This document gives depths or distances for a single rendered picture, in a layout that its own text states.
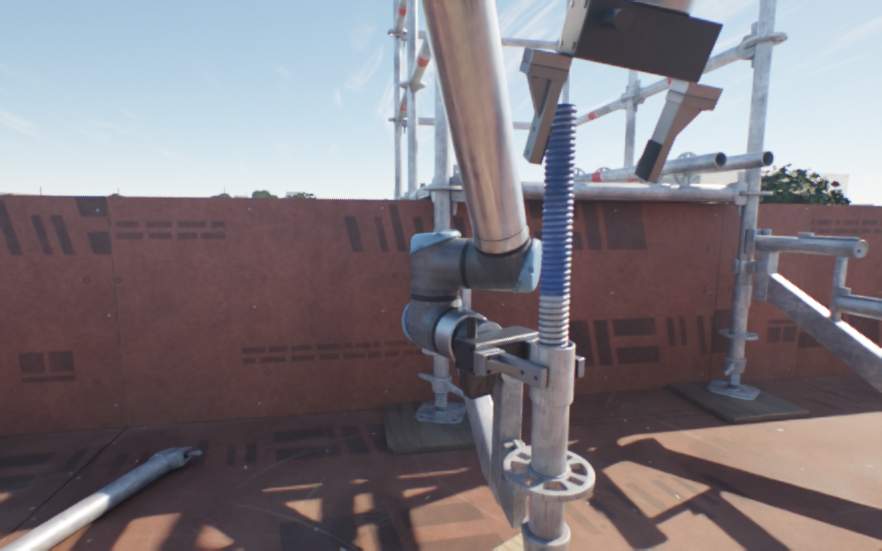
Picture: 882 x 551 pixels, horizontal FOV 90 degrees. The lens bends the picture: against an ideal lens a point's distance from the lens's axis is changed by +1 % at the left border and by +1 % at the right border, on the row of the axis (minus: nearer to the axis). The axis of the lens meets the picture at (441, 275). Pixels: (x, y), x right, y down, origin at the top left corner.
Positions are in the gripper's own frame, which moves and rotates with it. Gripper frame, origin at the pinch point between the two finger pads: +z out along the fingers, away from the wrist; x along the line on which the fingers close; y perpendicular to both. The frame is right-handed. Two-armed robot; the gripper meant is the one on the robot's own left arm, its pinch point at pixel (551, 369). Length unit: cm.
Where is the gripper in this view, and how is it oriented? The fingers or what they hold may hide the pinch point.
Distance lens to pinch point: 62.6
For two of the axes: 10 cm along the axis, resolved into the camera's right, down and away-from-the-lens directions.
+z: 5.6, 1.1, -8.2
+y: 0.0, -9.9, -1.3
